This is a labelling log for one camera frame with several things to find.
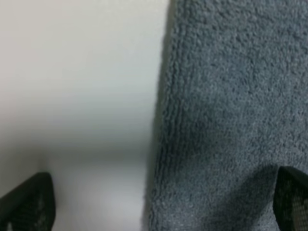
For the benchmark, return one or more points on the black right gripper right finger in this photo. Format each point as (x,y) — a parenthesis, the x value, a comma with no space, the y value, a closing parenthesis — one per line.
(290,202)

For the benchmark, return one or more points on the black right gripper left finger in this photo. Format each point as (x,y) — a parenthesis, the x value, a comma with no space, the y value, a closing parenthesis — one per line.
(30,206)

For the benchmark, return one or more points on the grey towel with orange stripes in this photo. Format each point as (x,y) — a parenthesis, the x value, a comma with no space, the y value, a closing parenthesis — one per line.
(234,108)

